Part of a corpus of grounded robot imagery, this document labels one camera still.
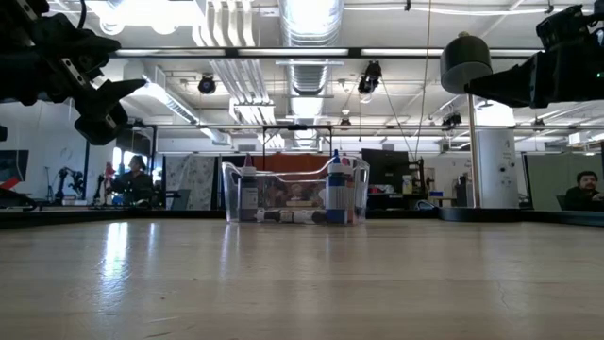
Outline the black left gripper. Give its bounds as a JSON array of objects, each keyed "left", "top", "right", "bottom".
[{"left": 0, "top": 0, "right": 148, "bottom": 146}]

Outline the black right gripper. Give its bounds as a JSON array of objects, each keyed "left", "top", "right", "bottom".
[{"left": 463, "top": 44, "right": 604, "bottom": 110}]

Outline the small vial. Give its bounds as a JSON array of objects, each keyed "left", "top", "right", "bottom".
[{"left": 237, "top": 152, "right": 260, "bottom": 224}]

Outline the small black food coloring bottle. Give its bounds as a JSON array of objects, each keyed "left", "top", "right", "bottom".
[{"left": 254, "top": 209, "right": 283, "bottom": 224}]

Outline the large blue food coloring bottle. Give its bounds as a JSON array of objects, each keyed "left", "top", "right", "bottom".
[{"left": 325, "top": 149, "right": 350, "bottom": 225}]

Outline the person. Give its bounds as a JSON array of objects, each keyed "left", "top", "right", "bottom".
[
  {"left": 562, "top": 170, "right": 604, "bottom": 213},
  {"left": 109, "top": 154, "right": 156, "bottom": 207}
]

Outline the white round column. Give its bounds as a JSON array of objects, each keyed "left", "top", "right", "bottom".
[{"left": 476, "top": 101, "right": 521, "bottom": 210}]

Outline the background black robot rig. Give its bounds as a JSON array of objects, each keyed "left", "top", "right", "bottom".
[{"left": 53, "top": 165, "right": 87, "bottom": 205}]

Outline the black monitor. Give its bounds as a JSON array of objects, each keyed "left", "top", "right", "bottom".
[{"left": 360, "top": 147, "right": 411, "bottom": 188}]

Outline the clear plastic bin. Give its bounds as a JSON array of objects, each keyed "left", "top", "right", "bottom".
[{"left": 221, "top": 152, "right": 371, "bottom": 226}]

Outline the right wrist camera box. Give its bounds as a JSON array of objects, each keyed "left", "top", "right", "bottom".
[{"left": 535, "top": 4, "right": 597, "bottom": 48}]

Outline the hanging black ceiling camera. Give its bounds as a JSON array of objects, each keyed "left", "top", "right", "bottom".
[
  {"left": 357, "top": 59, "right": 383, "bottom": 95},
  {"left": 197, "top": 74, "right": 218, "bottom": 95}
]

